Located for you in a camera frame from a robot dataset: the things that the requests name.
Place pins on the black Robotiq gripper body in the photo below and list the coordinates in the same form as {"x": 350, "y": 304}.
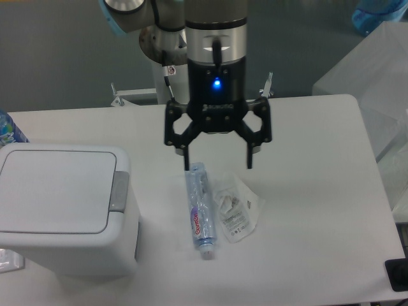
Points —
{"x": 217, "y": 103}

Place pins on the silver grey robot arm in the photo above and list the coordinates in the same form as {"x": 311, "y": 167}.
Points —
{"x": 210, "y": 38}

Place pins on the white push-lid trash can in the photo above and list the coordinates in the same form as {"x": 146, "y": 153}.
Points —
{"x": 70, "y": 208}

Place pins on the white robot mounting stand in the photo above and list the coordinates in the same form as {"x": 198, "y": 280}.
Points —
{"x": 153, "y": 86}

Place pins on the crushed clear plastic water bottle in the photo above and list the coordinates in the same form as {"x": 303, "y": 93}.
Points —
{"x": 201, "y": 210}

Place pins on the crumpled clear plastic wrapper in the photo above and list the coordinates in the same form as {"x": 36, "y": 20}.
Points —
{"x": 238, "y": 207}

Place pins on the blue shoe cover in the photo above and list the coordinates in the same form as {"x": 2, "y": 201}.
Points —
{"x": 369, "y": 15}

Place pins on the blue labelled bottle at left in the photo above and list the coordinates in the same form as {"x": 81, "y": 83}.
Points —
{"x": 10, "y": 132}

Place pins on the black device at table edge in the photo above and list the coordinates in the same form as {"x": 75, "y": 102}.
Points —
{"x": 397, "y": 273}

